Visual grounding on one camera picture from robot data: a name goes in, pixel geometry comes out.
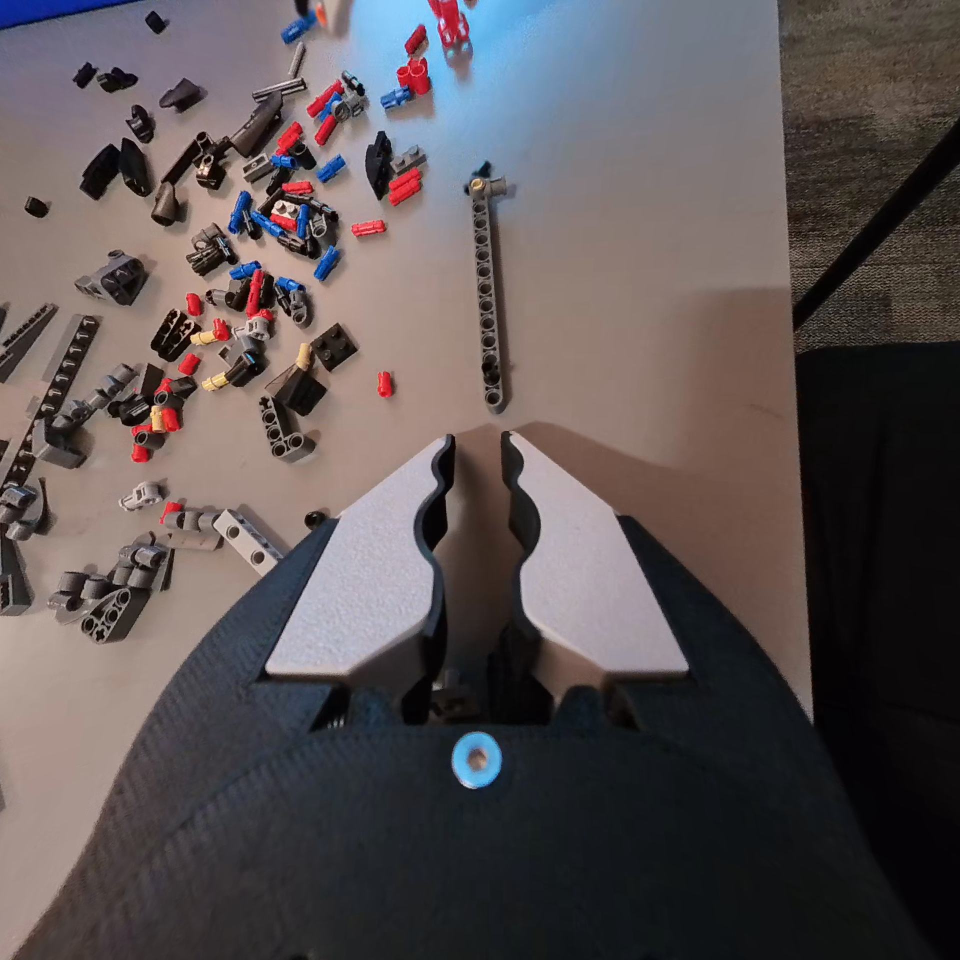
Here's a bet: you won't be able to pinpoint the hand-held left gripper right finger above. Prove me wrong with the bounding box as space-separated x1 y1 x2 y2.
498 429 691 723

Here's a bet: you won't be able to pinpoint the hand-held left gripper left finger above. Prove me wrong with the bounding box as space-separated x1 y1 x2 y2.
264 433 459 725

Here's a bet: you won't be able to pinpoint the long grey lego beam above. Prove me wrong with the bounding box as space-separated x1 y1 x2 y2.
465 159 519 415

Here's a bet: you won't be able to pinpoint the pile of lego pieces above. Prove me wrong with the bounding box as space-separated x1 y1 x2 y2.
0 0 475 648

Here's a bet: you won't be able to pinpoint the pale grey lego beam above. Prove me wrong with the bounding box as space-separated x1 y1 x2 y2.
212 508 288 577

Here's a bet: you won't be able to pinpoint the person's black pants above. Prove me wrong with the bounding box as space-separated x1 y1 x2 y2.
795 345 960 960

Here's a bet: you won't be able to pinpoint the black metal bar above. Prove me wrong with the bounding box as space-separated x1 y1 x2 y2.
793 135 960 331

